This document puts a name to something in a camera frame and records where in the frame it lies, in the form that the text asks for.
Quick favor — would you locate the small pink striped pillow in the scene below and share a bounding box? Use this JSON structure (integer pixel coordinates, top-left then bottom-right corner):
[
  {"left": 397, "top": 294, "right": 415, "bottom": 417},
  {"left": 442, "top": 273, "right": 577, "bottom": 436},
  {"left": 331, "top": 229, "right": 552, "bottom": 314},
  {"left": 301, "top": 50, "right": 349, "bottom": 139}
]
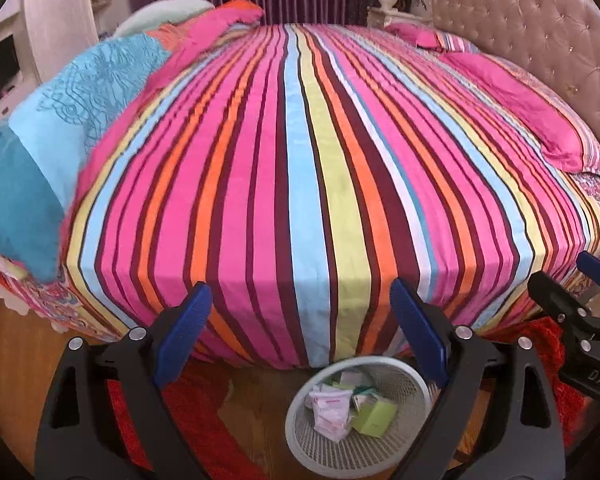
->
[{"left": 387, "top": 22, "right": 476, "bottom": 53}]

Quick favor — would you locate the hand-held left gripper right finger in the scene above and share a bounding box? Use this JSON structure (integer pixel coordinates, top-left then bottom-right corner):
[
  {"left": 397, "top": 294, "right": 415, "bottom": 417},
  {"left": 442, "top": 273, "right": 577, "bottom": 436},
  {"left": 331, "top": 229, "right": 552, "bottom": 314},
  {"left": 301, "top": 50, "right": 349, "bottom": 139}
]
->
[{"left": 389, "top": 277, "right": 566, "bottom": 480}]

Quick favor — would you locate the red shaggy rug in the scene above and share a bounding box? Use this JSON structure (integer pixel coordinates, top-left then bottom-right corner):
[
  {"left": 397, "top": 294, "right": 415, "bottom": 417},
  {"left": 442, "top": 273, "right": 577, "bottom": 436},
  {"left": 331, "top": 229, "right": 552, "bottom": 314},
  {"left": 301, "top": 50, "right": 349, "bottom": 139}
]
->
[{"left": 105, "top": 320, "right": 600, "bottom": 480}]

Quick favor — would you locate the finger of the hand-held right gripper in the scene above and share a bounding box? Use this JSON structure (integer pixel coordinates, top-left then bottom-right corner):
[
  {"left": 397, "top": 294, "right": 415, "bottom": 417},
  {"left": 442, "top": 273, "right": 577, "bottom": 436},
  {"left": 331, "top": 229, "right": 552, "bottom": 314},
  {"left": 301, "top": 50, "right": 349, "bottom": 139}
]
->
[
  {"left": 577, "top": 251, "right": 600, "bottom": 306},
  {"left": 527, "top": 272, "right": 600, "bottom": 346}
]

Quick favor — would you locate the white packet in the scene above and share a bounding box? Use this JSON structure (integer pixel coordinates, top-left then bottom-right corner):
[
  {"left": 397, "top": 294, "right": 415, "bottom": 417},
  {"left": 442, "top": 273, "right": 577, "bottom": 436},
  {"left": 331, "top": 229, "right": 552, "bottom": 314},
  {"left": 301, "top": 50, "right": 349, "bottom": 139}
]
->
[{"left": 309, "top": 384, "right": 353, "bottom": 442}]

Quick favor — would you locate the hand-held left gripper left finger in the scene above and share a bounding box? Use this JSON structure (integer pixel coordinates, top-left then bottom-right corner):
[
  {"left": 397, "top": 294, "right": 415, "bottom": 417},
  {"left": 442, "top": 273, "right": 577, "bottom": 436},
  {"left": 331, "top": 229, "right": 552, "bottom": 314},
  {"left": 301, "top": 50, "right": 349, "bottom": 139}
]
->
[{"left": 34, "top": 281, "right": 215, "bottom": 480}]

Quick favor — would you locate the white box with green print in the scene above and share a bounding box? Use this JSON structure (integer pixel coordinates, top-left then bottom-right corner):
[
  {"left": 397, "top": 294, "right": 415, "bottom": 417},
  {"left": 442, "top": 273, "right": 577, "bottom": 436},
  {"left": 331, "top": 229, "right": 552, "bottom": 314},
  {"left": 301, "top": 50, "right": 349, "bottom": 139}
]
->
[{"left": 351, "top": 386, "right": 381, "bottom": 407}]

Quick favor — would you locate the floral bed sheet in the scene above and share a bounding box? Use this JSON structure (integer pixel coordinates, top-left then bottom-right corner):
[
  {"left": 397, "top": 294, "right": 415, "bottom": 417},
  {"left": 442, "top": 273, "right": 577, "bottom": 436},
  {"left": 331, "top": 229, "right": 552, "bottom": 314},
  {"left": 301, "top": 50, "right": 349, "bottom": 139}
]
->
[{"left": 575, "top": 170, "right": 600, "bottom": 281}]

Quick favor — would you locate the pale green mesh waste basket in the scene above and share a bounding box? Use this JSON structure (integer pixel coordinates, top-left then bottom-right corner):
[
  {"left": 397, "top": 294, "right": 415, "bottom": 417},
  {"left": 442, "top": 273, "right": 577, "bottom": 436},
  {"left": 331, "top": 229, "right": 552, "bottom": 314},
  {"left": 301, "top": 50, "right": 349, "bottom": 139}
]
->
[{"left": 285, "top": 356, "right": 433, "bottom": 468}]

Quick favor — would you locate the large pink striped pillow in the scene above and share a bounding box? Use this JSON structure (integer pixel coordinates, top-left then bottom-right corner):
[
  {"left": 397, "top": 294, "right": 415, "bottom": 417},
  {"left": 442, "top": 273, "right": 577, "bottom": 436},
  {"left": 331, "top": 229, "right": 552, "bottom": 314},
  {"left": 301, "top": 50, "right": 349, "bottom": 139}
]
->
[{"left": 437, "top": 52, "right": 600, "bottom": 171}]

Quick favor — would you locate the tufted beige headboard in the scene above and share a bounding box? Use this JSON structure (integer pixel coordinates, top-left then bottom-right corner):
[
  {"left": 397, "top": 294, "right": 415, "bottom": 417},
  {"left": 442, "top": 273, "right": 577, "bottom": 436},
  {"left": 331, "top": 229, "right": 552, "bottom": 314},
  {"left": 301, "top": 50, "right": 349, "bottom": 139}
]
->
[{"left": 430, "top": 0, "right": 600, "bottom": 196}]

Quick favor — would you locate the cream nightstand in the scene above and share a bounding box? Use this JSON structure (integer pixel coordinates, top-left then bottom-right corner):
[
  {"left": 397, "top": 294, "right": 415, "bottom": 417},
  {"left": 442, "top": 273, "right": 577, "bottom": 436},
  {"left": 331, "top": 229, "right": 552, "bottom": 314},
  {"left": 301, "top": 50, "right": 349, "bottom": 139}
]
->
[{"left": 367, "top": 6, "right": 433, "bottom": 28}]

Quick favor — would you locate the tall light green box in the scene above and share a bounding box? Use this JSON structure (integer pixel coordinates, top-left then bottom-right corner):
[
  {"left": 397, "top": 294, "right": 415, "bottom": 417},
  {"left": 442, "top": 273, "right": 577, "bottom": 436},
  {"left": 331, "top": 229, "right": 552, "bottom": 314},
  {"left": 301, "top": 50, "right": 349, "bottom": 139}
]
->
[{"left": 352, "top": 402, "right": 398, "bottom": 436}]

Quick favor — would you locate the pale green pillow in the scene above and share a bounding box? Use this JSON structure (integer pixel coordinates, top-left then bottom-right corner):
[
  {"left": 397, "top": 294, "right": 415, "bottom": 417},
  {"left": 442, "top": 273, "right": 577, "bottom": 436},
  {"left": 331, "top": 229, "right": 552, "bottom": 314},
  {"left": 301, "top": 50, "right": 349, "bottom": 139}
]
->
[{"left": 115, "top": 0, "right": 216, "bottom": 36}]

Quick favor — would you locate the pink and orange quilt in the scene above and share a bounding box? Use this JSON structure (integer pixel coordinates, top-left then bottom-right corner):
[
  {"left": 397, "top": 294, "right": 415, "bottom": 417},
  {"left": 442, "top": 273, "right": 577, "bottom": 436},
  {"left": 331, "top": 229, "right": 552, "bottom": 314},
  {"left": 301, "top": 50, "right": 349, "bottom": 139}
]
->
[{"left": 145, "top": 0, "right": 266, "bottom": 61}]

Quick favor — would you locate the blue patterned quilt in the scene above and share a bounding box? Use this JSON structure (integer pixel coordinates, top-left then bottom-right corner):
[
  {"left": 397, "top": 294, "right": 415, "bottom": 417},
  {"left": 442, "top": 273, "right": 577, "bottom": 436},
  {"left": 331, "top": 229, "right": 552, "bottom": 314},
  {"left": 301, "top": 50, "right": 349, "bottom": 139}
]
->
[{"left": 0, "top": 37, "right": 173, "bottom": 281}]

